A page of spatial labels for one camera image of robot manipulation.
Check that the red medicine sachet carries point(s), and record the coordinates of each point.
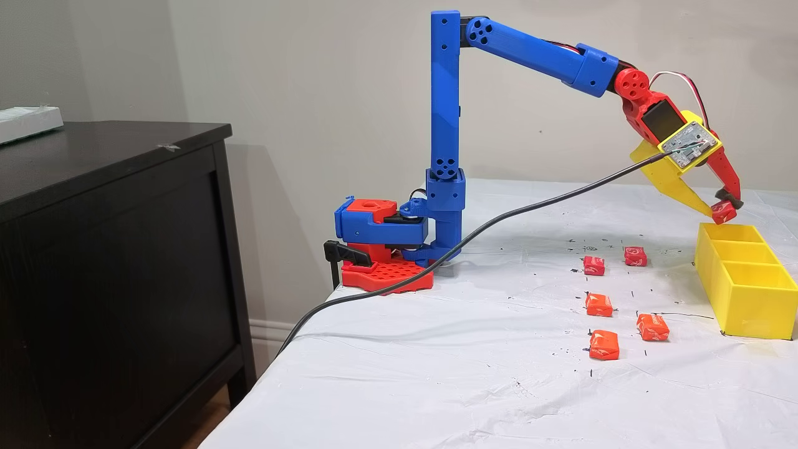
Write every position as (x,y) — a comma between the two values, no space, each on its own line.
(723,214)
(635,256)
(594,265)

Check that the orange medicine sachet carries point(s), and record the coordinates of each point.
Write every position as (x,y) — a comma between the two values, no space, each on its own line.
(653,327)
(604,345)
(599,305)

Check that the yellow three-compartment box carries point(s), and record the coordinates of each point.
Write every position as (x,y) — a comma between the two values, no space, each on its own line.
(754,305)

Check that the white flat box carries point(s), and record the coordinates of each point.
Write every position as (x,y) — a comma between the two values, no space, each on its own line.
(28,123)

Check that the white tablecloth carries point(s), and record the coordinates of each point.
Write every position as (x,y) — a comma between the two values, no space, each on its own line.
(436,386)

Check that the black table clamp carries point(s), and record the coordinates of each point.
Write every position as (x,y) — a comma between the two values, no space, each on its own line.
(346,252)

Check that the white baseboard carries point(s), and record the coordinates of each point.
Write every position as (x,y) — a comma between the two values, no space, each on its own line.
(268,333)

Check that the black wooden dresser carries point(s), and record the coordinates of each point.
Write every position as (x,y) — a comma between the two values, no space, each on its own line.
(124,280)

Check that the camera board on yellow bracket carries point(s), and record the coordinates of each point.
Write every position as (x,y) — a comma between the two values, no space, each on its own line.
(689,144)

